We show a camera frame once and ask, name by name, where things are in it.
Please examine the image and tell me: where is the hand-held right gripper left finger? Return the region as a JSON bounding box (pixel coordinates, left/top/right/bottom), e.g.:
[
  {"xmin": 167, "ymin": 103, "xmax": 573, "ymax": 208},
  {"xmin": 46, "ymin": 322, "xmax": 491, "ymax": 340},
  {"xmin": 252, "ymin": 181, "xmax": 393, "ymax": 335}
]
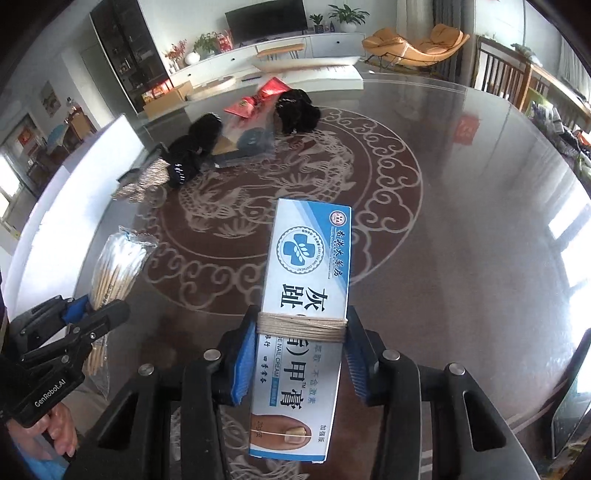
[{"xmin": 92, "ymin": 305, "xmax": 259, "ymax": 480}]

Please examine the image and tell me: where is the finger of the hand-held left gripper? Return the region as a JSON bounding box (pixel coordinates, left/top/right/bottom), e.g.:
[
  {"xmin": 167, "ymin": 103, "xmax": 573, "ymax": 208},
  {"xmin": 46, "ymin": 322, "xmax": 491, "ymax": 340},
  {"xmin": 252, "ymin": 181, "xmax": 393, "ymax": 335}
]
[
  {"xmin": 21, "ymin": 300, "xmax": 131, "ymax": 371},
  {"xmin": 10, "ymin": 295, "xmax": 91, "ymax": 354}
]

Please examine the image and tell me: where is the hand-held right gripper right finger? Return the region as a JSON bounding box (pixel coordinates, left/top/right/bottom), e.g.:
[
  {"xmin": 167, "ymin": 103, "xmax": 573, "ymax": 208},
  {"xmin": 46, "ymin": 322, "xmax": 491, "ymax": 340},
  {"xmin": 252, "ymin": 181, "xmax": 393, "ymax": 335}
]
[{"xmin": 344, "ymin": 305, "xmax": 541, "ymax": 480}]

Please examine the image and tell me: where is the cotton swab packet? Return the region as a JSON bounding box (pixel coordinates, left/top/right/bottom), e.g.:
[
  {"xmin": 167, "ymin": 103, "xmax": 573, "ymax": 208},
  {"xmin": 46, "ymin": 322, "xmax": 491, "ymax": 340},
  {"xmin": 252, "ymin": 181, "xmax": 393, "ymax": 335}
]
[{"xmin": 83, "ymin": 226, "xmax": 160, "ymax": 402}]

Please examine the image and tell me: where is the beige twine band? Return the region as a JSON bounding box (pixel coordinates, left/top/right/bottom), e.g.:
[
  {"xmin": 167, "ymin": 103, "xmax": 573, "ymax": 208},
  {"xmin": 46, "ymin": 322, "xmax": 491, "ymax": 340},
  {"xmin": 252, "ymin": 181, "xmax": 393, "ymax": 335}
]
[{"xmin": 256, "ymin": 311, "xmax": 348, "ymax": 343}]

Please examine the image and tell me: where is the blue and white cream box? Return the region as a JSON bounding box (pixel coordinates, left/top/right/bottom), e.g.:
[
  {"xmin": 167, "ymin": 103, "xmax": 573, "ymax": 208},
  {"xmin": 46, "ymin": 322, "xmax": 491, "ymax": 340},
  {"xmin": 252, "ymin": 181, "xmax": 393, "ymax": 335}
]
[{"xmin": 248, "ymin": 198, "xmax": 352, "ymax": 462}]

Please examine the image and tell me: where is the person's left forearm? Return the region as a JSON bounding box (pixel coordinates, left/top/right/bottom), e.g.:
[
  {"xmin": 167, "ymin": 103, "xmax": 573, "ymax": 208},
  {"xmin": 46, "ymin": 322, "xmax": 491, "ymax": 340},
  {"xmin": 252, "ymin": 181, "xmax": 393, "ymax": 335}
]
[{"xmin": 9, "ymin": 450, "xmax": 70, "ymax": 480}]

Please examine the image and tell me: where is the person's left hand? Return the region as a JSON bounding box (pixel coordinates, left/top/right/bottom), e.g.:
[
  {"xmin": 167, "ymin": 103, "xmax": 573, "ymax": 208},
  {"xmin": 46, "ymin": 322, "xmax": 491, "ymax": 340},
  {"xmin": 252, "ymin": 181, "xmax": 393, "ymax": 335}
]
[{"xmin": 9, "ymin": 401, "xmax": 79, "ymax": 459}]

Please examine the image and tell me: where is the rhinestone hair band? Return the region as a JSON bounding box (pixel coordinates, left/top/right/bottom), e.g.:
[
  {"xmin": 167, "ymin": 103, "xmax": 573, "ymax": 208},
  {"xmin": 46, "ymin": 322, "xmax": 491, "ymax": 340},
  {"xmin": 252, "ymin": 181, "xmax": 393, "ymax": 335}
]
[{"xmin": 111, "ymin": 157, "xmax": 174, "ymax": 204}]

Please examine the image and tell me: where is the black fuzzy hair accessory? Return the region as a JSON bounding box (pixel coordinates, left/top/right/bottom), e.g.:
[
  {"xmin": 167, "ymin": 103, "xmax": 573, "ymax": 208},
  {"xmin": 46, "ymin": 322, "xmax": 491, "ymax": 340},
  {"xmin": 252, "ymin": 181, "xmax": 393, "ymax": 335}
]
[{"xmin": 167, "ymin": 114, "xmax": 223, "ymax": 189}]

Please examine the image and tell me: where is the black tablet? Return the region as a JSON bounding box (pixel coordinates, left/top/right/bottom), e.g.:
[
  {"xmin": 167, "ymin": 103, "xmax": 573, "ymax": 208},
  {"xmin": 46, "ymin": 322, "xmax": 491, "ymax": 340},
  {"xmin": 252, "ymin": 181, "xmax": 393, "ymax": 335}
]
[{"xmin": 549, "ymin": 351, "xmax": 591, "ymax": 460}]

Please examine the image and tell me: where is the brown cardboard box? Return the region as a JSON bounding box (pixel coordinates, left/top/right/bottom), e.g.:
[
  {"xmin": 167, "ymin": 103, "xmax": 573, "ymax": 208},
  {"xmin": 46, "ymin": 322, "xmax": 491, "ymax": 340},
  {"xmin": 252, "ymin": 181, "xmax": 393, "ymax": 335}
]
[{"xmin": 141, "ymin": 80, "xmax": 194, "ymax": 116}]

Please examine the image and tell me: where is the clear bag with grey disc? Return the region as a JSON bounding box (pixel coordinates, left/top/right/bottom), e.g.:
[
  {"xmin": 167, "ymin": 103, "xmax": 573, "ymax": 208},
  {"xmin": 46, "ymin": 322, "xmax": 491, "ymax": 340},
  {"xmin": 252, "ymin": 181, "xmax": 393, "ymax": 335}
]
[{"xmin": 213, "ymin": 117, "xmax": 278, "ymax": 169}]

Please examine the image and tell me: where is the black scrunchie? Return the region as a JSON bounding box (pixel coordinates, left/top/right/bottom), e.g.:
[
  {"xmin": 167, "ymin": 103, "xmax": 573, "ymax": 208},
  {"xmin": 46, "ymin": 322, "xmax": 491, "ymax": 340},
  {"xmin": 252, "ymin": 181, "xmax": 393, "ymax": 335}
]
[{"xmin": 274, "ymin": 90, "xmax": 321, "ymax": 136}]

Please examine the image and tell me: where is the dark display cabinet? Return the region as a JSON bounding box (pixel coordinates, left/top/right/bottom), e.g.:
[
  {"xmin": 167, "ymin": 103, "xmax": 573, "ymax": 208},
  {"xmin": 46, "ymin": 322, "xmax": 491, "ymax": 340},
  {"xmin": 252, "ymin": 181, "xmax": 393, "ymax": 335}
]
[{"xmin": 89, "ymin": 0, "xmax": 171, "ymax": 116}]

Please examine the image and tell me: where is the red pouch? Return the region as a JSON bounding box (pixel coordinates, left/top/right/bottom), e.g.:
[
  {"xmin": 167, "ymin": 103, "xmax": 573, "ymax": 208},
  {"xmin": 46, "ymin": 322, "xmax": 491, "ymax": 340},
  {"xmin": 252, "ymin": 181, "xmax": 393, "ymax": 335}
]
[{"xmin": 224, "ymin": 76, "xmax": 294, "ymax": 121}]

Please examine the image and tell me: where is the white vase with red flowers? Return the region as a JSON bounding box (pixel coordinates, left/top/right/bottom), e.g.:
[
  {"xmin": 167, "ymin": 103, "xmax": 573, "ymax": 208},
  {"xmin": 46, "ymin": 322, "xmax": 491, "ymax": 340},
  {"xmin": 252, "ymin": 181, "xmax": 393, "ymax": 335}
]
[{"xmin": 164, "ymin": 41, "xmax": 200, "ymax": 70}]

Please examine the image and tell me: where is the bushy potted plant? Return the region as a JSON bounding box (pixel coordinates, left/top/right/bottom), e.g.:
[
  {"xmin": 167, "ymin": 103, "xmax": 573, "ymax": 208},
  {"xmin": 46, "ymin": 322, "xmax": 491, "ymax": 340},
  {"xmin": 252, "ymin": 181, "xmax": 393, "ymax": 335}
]
[{"xmin": 193, "ymin": 32, "xmax": 220, "ymax": 58}]

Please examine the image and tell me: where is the white flat carton stack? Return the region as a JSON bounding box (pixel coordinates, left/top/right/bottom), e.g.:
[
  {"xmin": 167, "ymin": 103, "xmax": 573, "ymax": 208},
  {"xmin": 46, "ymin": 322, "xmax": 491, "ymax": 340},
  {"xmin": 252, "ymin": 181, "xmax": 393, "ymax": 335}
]
[{"xmin": 240, "ymin": 58, "xmax": 365, "ymax": 93}]

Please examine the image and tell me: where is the pile of household clutter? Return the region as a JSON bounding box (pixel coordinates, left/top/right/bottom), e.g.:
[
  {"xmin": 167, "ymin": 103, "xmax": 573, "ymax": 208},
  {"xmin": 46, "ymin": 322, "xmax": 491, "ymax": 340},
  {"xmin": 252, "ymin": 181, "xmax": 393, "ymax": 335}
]
[{"xmin": 531, "ymin": 88, "xmax": 591, "ymax": 181}]

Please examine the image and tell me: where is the wooden bench with metal legs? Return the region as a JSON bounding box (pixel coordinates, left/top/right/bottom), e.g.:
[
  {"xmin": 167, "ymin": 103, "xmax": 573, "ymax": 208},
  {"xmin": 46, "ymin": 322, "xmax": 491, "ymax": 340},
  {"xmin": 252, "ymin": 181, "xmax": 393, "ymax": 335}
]
[{"xmin": 256, "ymin": 41, "xmax": 305, "ymax": 62}]

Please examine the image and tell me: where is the white television cabinet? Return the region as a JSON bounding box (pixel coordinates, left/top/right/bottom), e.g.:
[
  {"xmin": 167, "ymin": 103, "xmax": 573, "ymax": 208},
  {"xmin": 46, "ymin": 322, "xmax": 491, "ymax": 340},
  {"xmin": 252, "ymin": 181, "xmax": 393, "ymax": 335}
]
[{"xmin": 171, "ymin": 30, "xmax": 375, "ymax": 88}]

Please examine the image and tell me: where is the orange lounge chair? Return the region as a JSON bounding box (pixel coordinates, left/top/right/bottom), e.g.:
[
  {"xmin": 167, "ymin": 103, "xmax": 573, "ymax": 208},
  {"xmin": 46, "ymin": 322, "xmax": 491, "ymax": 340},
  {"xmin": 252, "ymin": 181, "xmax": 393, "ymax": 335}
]
[{"xmin": 361, "ymin": 23, "xmax": 471, "ymax": 77}]

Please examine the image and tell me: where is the wooden chair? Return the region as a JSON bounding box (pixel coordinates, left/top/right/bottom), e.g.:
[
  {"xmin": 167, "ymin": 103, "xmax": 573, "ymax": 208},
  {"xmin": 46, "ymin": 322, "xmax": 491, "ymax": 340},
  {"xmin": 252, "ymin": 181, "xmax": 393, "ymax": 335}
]
[{"xmin": 475, "ymin": 36, "xmax": 532, "ymax": 112}]

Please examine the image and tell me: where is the black television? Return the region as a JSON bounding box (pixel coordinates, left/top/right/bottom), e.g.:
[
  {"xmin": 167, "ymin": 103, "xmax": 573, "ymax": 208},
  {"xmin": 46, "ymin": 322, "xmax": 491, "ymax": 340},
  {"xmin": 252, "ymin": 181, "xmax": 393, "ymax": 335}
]
[{"xmin": 225, "ymin": 0, "xmax": 308, "ymax": 42}]

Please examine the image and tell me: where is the wooden desk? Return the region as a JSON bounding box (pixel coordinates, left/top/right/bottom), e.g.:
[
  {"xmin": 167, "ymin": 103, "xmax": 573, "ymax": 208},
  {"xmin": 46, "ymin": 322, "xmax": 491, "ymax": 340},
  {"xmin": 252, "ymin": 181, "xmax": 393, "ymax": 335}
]
[{"xmin": 526, "ymin": 41, "xmax": 591, "ymax": 130}]

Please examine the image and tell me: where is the large potted plant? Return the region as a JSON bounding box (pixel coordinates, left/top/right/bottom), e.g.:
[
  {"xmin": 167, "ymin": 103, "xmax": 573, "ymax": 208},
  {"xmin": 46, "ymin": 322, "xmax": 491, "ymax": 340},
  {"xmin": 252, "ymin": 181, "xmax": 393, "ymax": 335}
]
[{"xmin": 328, "ymin": 4, "xmax": 370, "ymax": 33}]

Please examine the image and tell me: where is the grey curtain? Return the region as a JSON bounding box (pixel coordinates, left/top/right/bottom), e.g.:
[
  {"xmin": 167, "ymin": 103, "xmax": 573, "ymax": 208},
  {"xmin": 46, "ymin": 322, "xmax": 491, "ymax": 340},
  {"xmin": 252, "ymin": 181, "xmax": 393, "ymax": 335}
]
[{"xmin": 434, "ymin": 0, "xmax": 476, "ymax": 84}]

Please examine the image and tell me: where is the framed wall picture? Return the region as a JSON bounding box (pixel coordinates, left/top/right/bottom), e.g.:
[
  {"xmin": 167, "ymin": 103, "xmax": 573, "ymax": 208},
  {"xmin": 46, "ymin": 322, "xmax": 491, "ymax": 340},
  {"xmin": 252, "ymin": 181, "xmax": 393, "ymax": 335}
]
[{"xmin": 39, "ymin": 80, "xmax": 63, "ymax": 116}]

